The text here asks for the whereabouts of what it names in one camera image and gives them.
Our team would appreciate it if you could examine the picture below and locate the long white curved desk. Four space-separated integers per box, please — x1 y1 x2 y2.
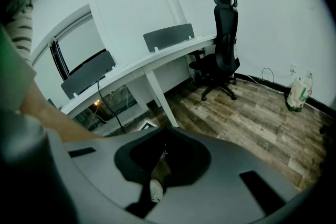
60 33 218 129

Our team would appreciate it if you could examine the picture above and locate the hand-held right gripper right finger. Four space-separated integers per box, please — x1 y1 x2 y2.
143 125 301 224

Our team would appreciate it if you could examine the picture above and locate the black power cable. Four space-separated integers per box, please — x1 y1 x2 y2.
96 77 125 135

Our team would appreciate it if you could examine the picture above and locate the person's striped shirt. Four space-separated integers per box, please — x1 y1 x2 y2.
4 0 35 61

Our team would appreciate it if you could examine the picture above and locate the thin black wall cable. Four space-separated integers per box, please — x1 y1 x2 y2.
260 67 275 84

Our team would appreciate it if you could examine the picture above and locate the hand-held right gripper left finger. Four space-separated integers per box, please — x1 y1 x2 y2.
48 126 167 223

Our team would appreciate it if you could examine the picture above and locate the person's left forearm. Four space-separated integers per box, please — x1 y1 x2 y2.
19 80 107 144

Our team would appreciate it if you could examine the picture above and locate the grey desk divider panel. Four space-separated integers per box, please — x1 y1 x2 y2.
143 23 195 52
60 50 116 100

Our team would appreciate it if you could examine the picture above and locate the white plastic bag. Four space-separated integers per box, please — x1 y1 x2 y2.
285 77 313 113

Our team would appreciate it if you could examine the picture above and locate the black office chair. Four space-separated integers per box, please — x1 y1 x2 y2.
187 0 241 102

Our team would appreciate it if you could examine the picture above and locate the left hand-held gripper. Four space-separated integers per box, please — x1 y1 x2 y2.
138 119 159 132

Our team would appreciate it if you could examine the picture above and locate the window with white blind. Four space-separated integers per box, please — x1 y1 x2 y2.
30 4 118 82

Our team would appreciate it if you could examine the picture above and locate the person's white right shoe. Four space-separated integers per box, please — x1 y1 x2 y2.
150 179 165 203

